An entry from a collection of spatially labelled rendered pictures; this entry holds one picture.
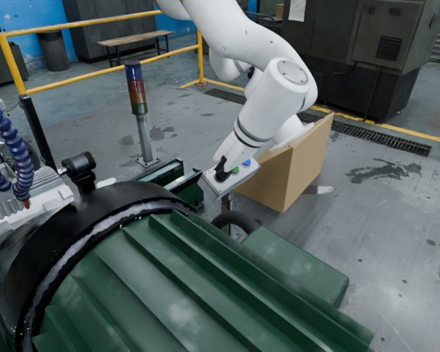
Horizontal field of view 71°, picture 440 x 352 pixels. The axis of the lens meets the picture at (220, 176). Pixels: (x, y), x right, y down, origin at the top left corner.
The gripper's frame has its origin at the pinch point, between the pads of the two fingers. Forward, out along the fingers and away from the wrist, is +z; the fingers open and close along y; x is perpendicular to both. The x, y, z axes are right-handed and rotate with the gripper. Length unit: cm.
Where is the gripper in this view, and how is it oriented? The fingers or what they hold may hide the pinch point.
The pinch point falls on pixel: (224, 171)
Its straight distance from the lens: 76.1
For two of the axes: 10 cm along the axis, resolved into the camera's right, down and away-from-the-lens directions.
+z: -3.5, 5.2, 7.7
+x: 6.4, 7.4, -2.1
